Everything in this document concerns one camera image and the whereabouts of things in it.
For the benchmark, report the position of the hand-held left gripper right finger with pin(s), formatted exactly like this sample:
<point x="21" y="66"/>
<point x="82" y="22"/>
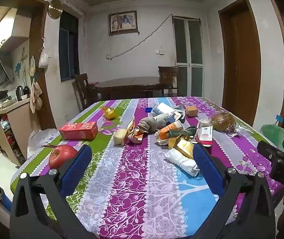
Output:
<point x="208" y="169"/>

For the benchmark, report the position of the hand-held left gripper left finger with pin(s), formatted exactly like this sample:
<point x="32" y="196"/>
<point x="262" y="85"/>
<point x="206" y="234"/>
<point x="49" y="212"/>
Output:
<point x="75" y="171"/>

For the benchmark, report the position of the green lined waste bin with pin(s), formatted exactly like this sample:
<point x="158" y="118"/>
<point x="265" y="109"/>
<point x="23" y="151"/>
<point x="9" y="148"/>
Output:
<point x="274" y="135"/>

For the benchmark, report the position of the white medicine box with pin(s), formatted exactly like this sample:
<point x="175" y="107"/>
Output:
<point x="204" y="135"/>

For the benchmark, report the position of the red apple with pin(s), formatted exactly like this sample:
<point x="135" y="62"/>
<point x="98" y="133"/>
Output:
<point x="62" y="155"/>

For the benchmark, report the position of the rolled white tissue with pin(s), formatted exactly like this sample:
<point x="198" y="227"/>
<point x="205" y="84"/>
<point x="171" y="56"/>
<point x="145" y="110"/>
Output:
<point x="181" y="160"/>

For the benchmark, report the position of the blue tape strip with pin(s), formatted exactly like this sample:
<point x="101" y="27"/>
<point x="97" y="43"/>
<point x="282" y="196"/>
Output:
<point x="279" y="118"/>

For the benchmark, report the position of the yellow foil packet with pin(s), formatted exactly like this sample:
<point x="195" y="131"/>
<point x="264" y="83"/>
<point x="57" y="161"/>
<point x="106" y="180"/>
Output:
<point x="181" y="147"/>

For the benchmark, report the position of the red carton box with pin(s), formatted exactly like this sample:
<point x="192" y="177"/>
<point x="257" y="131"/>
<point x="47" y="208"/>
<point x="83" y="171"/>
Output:
<point x="78" y="130"/>

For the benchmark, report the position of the bread in clear bag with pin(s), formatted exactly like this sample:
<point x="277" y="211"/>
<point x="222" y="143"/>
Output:
<point x="223" y="122"/>

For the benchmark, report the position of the orange paper cup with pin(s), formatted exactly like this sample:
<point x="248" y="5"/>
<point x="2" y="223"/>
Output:
<point x="168" y="130"/>

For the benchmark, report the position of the brown sponge cube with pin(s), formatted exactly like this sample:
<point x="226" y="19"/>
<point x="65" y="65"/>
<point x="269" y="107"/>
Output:
<point x="191" y="111"/>

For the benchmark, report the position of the colourful printed tablecloth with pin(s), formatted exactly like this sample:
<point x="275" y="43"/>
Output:
<point x="137" y="179"/>

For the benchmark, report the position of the crumpled yellow wrapper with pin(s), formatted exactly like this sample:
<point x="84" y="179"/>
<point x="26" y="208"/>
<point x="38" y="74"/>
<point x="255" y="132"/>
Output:
<point x="109" y="112"/>

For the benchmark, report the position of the grey rolled sock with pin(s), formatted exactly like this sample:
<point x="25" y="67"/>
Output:
<point x="151" y="123"/>

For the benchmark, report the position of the white plastic packet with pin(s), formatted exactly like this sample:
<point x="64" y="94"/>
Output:
<point x="163" y="108"/>

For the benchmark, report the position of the beige kitchen counter cabinet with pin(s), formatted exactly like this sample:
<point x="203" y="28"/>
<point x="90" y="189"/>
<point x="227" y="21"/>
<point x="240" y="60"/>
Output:
<point x="14" y="127"/>

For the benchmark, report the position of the dark wooden chair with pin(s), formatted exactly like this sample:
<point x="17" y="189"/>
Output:
<point x="84" y="89"/>
<point x="168" y="77"/>

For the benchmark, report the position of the blue bottle cap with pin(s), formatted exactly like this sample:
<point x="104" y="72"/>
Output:
<point x="148" y="109"/>

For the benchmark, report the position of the hanging beige towel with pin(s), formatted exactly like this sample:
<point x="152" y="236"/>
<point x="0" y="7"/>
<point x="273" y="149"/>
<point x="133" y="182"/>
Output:
<point x="36" y="97"/>

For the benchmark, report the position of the closed wooden door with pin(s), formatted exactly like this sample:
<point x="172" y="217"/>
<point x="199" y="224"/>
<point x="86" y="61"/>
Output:
<point x="241" y="62"/>

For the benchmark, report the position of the steel kettle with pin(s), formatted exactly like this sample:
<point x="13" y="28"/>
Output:
<point x="19" y="93"/>

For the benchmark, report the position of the dark wooden dining table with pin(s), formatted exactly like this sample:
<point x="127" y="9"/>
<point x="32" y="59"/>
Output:
<point x="132" y="86"/>

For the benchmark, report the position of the hanging yellow cloth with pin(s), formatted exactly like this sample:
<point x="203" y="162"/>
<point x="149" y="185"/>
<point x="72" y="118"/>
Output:
<point x="32" y="66"/>

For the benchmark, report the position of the white glass double door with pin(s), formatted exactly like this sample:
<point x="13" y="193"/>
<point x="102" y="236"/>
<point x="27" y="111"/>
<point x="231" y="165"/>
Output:
<point x="188" y="54"/>

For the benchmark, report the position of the hanging white plastic bag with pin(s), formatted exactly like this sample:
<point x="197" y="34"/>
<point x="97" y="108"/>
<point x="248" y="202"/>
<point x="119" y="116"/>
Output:
<point x="43" y="58"/>

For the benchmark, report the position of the dark window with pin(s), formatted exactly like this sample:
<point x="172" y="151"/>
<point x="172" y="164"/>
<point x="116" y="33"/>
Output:
<point x="68" y="49"/>

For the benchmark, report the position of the white light switch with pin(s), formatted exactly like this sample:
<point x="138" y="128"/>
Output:
<point x="159" y="52"/>

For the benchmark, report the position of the kitchen wall cabinet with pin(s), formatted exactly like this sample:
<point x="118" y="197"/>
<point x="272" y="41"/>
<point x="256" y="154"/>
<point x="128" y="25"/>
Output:
<point x="4" y="32"/>

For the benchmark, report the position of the framed wall picture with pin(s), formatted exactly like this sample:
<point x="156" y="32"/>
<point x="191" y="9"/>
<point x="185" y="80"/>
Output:
<point x="122" y="22"/>

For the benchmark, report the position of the round brass wall plate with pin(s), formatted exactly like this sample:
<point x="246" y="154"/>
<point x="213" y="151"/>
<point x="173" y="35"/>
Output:
<point x="54" y="9"/>

